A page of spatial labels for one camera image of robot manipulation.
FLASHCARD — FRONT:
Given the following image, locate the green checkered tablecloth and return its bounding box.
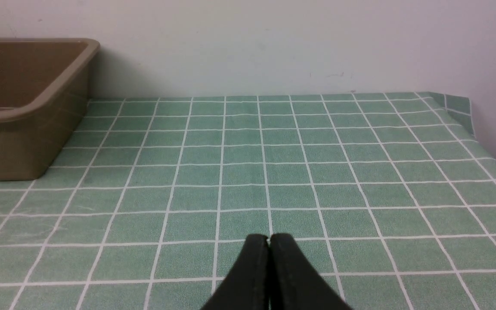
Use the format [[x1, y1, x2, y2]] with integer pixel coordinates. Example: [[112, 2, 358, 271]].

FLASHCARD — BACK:
[[0, 92, 496, 310]]

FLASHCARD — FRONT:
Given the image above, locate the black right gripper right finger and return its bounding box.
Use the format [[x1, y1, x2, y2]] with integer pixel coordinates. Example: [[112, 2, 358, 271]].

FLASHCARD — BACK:
[[270, 233, 351, 310]]

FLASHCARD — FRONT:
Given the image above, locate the olive plastic storage bin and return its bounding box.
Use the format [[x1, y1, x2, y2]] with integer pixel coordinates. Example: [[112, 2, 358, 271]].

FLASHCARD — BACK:
[[0, 38, 100, 181]]

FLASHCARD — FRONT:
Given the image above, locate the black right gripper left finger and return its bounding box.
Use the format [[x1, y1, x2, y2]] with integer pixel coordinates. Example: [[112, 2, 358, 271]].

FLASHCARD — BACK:
[[202, 234, 270, 310]]

